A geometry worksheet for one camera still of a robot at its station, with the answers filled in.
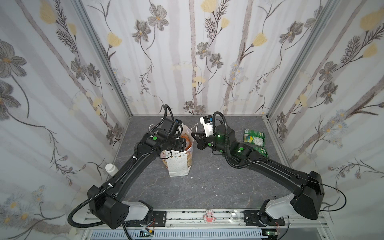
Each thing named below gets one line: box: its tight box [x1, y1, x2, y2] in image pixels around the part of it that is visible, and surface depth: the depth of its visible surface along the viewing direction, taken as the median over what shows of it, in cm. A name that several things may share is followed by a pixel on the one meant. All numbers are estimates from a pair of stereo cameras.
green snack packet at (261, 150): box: [253, 147, 269, 158], surface depth 100 cm
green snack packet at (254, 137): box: [243, 128, 265, 148], surface depth 106 cm
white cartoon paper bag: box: [161, 124, 194, 178], surface depth 79 cm
